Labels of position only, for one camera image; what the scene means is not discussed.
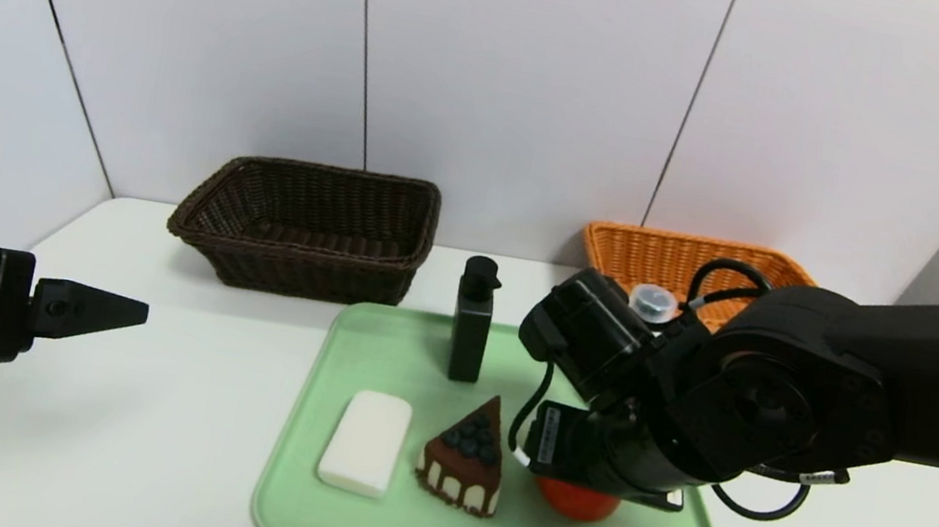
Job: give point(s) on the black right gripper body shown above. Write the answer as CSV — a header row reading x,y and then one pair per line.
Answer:
x,y
551,438

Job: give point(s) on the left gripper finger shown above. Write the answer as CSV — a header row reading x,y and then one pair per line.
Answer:
x,y
76,310

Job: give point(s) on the red apple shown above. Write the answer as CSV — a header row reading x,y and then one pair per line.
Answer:
x,y
578,502

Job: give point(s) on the black pump bottle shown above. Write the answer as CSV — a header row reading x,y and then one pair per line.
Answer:
x,y
469,339

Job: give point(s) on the white soap bar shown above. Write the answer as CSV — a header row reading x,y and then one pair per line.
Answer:
x,y
364,443

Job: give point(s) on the orange wicker basket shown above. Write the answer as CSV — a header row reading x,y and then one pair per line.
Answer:
x,y
650,254

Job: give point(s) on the dark brown wicker basket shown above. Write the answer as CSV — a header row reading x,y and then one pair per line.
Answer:
x,y
298,274

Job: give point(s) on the chocolate blueberry cake slice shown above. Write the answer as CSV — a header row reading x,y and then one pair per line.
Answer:
x,y
465,470

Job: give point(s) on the white bottle with clear cap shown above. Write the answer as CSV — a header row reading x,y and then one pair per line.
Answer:
x,y
652,300

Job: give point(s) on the light green plastic tray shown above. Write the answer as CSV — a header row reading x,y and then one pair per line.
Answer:
x,y
380,353

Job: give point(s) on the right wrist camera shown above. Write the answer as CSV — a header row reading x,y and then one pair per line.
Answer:
x,y
591,330

